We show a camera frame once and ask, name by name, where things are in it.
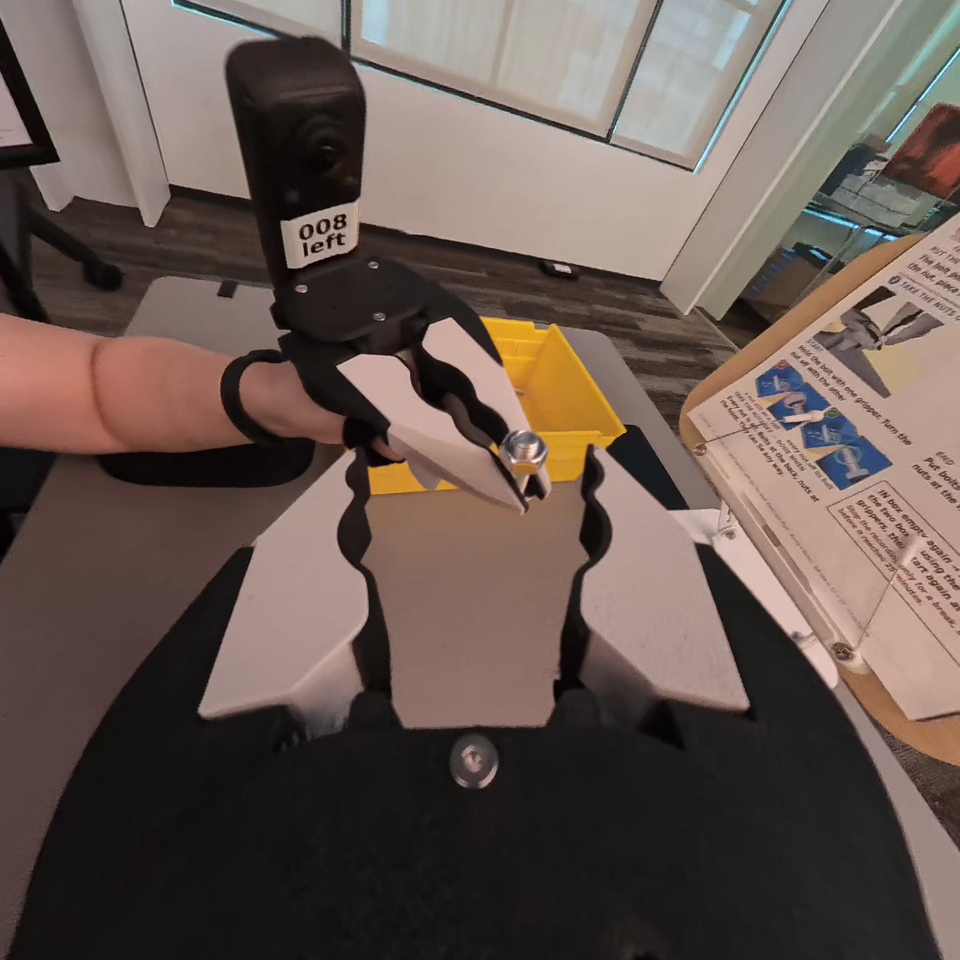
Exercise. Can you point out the black wristband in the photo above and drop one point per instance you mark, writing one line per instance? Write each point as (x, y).
(229, 397)

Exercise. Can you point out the steel hex nut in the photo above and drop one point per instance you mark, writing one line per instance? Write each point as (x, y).
(534, 454)

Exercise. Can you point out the printed instruction sheet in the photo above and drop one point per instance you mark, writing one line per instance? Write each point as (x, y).
(862, 487)

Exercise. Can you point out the black quilted pad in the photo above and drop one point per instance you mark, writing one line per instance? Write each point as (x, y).
(210, 465)

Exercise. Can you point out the frosted glass window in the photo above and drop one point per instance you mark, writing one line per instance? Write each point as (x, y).
(525, 52)

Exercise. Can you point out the red and black box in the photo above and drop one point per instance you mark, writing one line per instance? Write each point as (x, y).
(926, 157)

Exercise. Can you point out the black display stand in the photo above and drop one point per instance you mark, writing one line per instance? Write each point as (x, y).
(60, 240)

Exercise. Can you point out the small black floor outlet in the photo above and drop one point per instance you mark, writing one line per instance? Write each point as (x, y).
(559, 270)

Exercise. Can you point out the person's left forearm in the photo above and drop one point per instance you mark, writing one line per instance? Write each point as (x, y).
(112, 390)

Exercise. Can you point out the yellow plastic bin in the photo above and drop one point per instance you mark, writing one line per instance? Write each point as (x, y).
(562, 390)

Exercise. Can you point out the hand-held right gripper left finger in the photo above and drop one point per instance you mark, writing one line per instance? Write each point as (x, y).
(292, 615)

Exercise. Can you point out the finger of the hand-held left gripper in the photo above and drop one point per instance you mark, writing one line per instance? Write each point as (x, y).
(420, 420)
(480, 375)

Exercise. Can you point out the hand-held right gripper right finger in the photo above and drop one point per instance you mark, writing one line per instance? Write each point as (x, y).
(660, 615)

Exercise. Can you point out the person's left hand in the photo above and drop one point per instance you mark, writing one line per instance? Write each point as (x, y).
(300, 412)

